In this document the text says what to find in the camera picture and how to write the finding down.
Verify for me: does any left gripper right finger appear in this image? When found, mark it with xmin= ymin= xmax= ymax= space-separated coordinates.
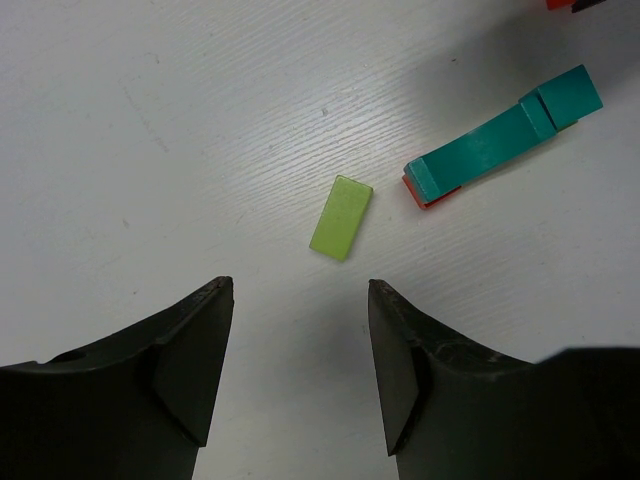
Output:
xmin=368 ymin=280 xmax=639 ymax=479

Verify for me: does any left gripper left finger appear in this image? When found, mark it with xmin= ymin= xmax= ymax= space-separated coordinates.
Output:
xmin=1 ymin=276 xmax=234 ymax=479

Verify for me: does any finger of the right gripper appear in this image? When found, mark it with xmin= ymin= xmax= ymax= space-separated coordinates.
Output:
xmin=571 ymin=0 xmax=605 ymax=13

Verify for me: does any red cube block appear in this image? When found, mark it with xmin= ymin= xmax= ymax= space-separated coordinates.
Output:
xmin=400 ymin=174 xmax=463 ymax=211
xmin=545 ymin=0 xmax=575 ymax=10

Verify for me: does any teal cube block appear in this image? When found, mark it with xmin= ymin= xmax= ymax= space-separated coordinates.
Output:
xmin=534 ymin=65 xmax=603 ymax=128

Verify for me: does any teal arch block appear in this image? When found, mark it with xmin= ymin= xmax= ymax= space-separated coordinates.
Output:
xmin=404 ymin=95 xmax=557 ymax=205

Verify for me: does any long green block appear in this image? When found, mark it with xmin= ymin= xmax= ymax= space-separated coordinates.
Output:
xmin=556 ymin=120 xmax=579 ymax=133

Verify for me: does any flat green block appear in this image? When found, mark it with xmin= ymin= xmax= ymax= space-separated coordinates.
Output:
xmin=309 ymin=175 xmax=373 ymax=262

